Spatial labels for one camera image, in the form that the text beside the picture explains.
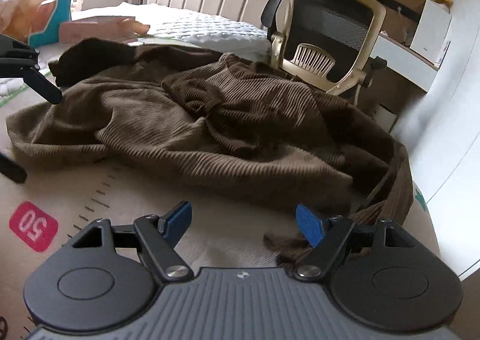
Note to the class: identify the white desk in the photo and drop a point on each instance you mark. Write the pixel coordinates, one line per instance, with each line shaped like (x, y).
(405, 62)

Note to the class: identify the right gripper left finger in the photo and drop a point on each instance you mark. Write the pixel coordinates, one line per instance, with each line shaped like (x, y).
(158, 237)

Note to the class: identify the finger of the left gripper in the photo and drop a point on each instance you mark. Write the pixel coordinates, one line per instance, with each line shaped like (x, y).
(38, 82)
(12, 170)

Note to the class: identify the brown corduroy garment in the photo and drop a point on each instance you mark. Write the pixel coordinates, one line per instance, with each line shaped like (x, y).
(214, 120)

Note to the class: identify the white box on desk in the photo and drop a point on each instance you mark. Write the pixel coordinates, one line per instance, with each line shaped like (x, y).
(431, 30)

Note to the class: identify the pink cardboard box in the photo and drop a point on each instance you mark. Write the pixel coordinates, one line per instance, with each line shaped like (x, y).
(103, 27)

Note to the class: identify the cartoon ruler play mat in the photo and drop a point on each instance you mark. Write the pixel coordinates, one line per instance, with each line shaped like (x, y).
(59, 199)

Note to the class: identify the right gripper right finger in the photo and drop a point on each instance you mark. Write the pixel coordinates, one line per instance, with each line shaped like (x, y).
(328, 237)

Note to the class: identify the white bin under desk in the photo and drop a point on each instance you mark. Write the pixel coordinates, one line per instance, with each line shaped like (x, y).
(384, 117)

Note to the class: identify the white quilted mattress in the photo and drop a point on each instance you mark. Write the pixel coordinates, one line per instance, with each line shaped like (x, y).
(186, 26)

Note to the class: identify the beige black office chair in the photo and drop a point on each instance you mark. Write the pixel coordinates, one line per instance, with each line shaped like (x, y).
(326, 43)

